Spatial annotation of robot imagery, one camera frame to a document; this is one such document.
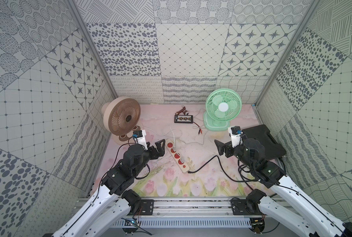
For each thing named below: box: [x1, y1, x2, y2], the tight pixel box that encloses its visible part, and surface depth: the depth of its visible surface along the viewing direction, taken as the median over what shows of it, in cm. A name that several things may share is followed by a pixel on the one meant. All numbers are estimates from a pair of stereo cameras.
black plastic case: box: [241, 124, 287, 161], surface depth 99 cm
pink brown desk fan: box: [101, 96, 141, 146], surface depth 80 cm
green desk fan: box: [202, 88, 243, 132], surface depth 90 cm
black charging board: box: [174, 114, 194, 124], surface depth 113 cm
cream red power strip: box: [165, 138, 190, 173], surface depth 90 cm
